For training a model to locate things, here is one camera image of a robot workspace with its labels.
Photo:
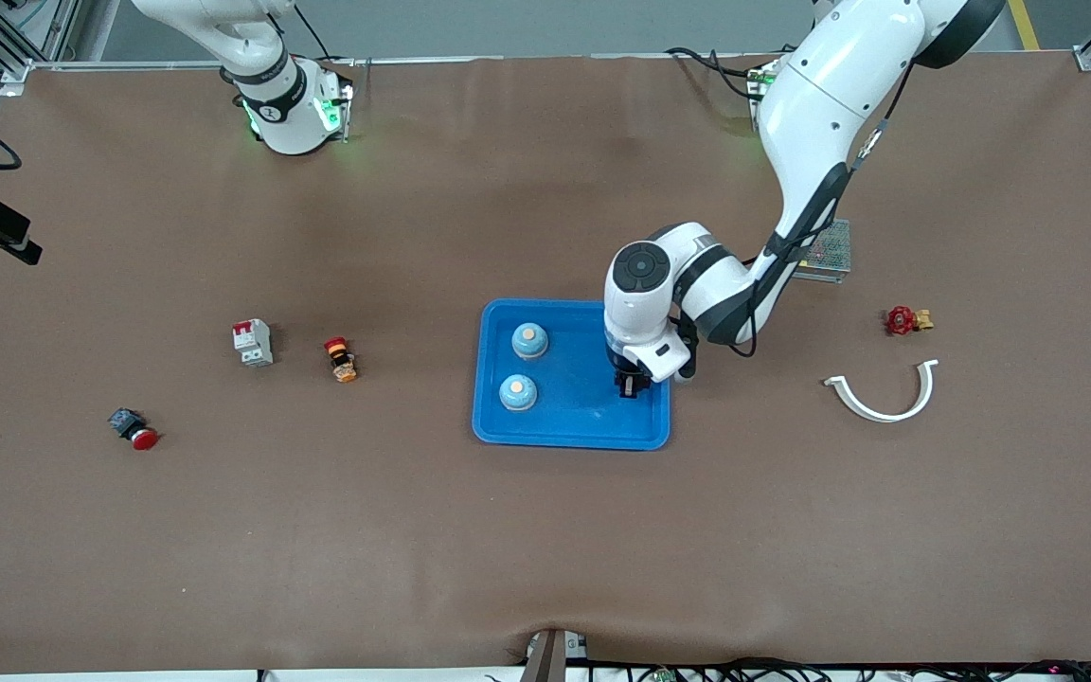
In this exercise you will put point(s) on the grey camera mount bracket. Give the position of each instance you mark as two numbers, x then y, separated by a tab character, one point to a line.
553	658

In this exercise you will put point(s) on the brown table mat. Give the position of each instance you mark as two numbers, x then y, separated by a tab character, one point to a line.
545	530

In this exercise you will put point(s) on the white curved plastic clamp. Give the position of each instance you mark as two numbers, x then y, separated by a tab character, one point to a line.
886	417

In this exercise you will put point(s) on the large brown electrolytic capacitor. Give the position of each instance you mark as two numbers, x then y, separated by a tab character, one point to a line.
633	388

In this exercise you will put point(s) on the blue bell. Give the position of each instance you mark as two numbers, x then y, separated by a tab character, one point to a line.
529	341
517	392

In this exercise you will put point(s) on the blue plastic tray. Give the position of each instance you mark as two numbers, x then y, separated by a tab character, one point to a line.
564	426

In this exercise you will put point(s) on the white circuit breaker red switch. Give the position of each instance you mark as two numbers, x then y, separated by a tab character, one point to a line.
254	343

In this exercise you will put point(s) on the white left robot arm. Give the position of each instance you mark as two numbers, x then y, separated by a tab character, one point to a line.
820	95

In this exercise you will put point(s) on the red orange emergency stop button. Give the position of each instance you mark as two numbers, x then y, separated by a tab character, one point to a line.
341	360

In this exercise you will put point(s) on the metal mesh power supply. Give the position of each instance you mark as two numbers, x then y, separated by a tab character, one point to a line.
834	256

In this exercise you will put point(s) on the red push button black body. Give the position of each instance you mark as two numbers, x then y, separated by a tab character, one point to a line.
134	431

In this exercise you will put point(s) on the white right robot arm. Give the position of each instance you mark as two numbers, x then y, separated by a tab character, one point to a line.
285	114

